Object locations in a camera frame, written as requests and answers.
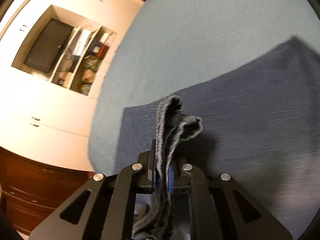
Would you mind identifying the dark blue denim jeans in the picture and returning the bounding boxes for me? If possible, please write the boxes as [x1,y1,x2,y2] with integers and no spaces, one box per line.
[116,37,319,239]

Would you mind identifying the dark wooden drawer chest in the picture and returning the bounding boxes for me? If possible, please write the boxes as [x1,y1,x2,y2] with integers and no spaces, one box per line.
[1,148,93,236]

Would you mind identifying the brown bag on shelf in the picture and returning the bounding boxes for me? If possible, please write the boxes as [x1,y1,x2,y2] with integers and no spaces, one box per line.
[81,68,98,84]

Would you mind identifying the blue quilted bed cover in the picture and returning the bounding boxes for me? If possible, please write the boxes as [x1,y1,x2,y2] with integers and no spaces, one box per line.
[87,0,320,178]

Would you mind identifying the black flat television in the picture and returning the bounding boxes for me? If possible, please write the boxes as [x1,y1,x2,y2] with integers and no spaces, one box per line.
[24,18,74,74]

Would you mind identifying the white books on shelf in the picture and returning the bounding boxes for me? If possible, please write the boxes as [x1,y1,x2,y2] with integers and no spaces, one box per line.
[72,29,92,56]

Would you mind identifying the cream wall cabinet unit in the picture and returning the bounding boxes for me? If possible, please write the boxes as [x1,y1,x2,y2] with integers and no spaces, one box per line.
[1,0,144,171]

